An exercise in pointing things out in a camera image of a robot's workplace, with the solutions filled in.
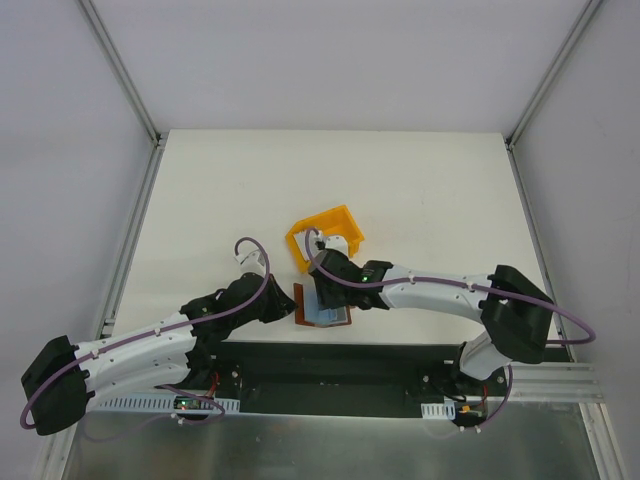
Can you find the right aluminium frame post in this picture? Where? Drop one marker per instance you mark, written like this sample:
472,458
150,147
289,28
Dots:
566,49

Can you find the right white cable duct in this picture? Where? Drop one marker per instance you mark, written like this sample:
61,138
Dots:
438,411

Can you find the left aluminium frame post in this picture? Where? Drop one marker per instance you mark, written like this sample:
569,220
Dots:
106,44

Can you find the aluminium frame post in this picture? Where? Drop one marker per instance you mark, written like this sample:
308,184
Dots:
566,49
106,44

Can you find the yellow plastic bin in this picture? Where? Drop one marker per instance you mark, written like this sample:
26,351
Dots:
335,228

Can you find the brown leather card holder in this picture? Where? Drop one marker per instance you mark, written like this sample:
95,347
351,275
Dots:
311,313

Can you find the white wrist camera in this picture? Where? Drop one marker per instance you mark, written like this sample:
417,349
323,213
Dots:
253,262
333,242

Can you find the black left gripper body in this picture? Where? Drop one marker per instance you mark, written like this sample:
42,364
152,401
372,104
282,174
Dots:
276,304

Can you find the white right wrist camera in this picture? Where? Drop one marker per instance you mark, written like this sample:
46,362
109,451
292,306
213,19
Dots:
333,242

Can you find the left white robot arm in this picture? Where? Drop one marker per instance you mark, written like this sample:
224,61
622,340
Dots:
67,380

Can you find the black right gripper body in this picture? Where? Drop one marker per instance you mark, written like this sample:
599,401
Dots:
326,288

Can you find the aluminium front rail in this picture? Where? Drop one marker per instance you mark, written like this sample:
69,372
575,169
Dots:
575,382

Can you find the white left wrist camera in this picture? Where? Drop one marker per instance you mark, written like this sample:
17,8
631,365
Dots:
253,262

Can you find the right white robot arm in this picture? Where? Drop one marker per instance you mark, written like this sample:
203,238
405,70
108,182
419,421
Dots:
510,308

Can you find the left white cable duct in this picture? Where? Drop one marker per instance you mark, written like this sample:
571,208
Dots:
157,403

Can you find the white cable duct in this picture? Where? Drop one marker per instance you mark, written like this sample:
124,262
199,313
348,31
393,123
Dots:
157,403
438,411

